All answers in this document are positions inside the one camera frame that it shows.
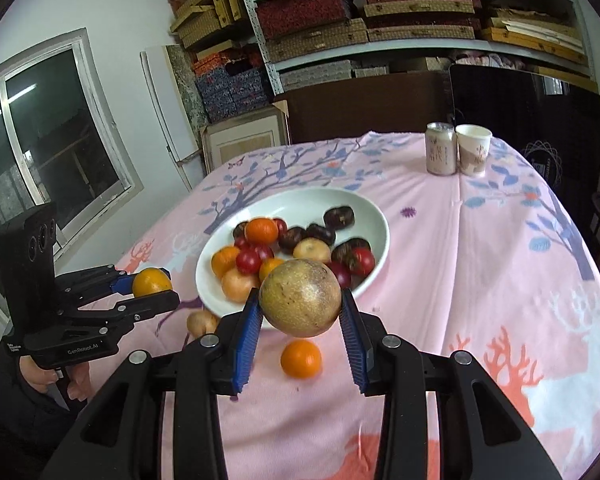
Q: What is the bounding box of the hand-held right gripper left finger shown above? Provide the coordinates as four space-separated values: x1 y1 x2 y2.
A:
40 287 263 480

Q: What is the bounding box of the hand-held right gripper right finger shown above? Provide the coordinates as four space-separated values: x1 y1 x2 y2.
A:
340 287 563 480

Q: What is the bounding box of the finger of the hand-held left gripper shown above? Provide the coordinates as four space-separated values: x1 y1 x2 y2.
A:
60 290 181 341
55 264 137 306

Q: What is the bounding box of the yellow green mandarin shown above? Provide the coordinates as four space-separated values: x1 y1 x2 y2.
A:
131 267 174 300

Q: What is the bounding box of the pale orange mandarin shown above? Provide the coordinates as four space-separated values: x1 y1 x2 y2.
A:
221 266 261 304

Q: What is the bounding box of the speckled yellow passion fruit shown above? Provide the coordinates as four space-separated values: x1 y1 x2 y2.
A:
258 258 343 339

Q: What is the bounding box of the white plate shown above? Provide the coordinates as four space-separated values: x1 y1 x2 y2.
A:
195 187 391 332

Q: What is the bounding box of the person's left forearm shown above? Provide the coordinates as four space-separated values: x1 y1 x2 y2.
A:
0 347 88 461

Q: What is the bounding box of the person's left hand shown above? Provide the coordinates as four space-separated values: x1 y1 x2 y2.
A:
20 355 92 403

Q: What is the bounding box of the pink deer print tablecloth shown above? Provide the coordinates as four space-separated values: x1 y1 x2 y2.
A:
115 131 600 480

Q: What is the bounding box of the white framed window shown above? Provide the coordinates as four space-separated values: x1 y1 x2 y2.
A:
0 27 145 326

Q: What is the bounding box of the white board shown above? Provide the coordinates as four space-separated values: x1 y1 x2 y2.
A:
140 45 203 192

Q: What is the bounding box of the framed picture in cardboard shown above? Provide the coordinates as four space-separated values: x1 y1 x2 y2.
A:
199 100 292 173

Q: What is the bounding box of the pink drink can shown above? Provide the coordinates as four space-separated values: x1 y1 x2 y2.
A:
425 122 457 177

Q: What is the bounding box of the grey marble slab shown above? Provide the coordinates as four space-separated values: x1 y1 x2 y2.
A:
166 44 211 126

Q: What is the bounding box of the stack of blue floral boxes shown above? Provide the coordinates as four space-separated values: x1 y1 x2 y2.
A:
192 65 276 123

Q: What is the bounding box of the white paper cup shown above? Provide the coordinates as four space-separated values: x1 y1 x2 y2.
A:
455 124 494 177

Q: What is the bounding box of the stack of orange patterned boxes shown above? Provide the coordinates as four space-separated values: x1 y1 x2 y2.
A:
190 47 268 73

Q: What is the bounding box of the dark brown wooden board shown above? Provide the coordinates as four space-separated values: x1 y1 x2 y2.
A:
285 71 453 146

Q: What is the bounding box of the grey patterned box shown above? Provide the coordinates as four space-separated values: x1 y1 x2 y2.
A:
280 60 353 92

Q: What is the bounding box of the stack of yellow cardboard boxes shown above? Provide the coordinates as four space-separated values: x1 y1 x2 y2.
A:
167 0 253 51

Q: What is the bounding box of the black panel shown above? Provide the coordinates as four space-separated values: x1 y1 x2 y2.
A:
448 63 600 196

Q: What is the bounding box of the white metal shelf rack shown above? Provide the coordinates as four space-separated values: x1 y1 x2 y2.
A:
228 0 600 96

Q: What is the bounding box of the pink cloth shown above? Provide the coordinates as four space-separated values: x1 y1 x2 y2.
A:
452 50 531 68

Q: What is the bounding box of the red patterned box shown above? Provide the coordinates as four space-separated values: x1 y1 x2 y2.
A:
255 0 353 41

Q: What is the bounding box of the stack of tan woven boxes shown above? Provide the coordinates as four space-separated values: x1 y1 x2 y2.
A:
237 0 501 63

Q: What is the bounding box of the stack of flat wooden boxes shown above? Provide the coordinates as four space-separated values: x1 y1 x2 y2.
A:
480 7 588 66

